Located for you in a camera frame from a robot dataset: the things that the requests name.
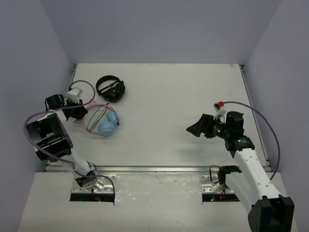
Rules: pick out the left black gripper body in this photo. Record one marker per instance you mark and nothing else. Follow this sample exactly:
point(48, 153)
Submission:
point(71, 109)

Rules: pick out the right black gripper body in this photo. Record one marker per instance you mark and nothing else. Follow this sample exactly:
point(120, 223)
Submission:
point(218, 130)

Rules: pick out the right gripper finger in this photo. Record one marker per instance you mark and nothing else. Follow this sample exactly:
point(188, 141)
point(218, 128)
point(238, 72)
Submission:
point(196, 129)
point(204, 122)

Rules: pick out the pink blue cat-ear headphones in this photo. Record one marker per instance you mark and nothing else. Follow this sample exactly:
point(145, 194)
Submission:
point(104, 120)

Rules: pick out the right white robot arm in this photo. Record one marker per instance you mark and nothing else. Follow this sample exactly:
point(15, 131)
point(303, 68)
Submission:
point(268, 210)

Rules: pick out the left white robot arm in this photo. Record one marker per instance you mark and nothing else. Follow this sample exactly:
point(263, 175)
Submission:
point(52, 142)

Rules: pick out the black headphones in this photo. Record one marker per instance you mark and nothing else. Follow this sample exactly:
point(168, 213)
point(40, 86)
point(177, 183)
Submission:
point(112, 92)

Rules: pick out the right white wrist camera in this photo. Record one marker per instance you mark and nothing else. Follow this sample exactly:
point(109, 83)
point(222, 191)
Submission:
point(219, 108)

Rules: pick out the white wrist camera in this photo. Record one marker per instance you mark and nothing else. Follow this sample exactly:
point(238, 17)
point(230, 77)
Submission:
point(74, 94)
point(219, 108)

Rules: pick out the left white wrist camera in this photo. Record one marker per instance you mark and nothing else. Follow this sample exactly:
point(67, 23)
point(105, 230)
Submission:
point(74, 94)

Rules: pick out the right metal mounting bracket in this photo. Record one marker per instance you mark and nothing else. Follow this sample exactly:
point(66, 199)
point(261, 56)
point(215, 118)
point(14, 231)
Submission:
point(208, 187)

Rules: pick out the metal mounting bracket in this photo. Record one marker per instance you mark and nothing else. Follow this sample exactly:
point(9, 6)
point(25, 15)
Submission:
point(208, 187)
point(93, 186)

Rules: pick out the left metal mounting bracket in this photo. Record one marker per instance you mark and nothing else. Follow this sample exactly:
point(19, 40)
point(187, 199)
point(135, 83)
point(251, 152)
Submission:
point(93, 186)

